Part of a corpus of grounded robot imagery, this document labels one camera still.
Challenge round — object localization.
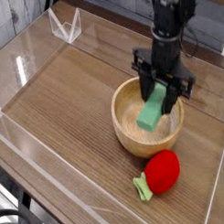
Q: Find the black table frame bracket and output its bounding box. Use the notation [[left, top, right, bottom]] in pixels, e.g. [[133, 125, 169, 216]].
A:
[[18, 192, 45, 224]]

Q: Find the brown wooden bowl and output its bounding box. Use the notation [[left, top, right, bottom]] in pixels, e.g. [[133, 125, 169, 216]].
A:
[[111, 78, 185, 158]]

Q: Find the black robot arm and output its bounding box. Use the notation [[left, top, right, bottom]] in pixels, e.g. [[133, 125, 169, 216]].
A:
[[132, 0, 196, 115]]

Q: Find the green rectangular block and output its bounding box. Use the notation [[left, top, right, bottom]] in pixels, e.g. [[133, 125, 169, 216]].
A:
[[136, 83, 166, 132]]

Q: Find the red plush strawberry toy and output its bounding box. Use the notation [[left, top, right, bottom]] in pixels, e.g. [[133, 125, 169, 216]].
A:
[[133, 149, 181, 201]]

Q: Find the clear acrylic corner bracket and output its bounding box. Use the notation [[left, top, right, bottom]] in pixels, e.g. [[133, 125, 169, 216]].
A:
[[48, 8, 81, 44]]

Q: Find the black cable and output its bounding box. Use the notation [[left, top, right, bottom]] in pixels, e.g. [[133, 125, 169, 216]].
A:
[[0, 208, 25, 224]]

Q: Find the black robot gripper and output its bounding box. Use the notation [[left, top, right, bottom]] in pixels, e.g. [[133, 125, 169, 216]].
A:
[[132, 40, 196, 114]]

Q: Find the clear acrylic tray wall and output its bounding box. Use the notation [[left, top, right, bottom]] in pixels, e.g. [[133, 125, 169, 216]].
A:
[[0, 110, 149, 224]]

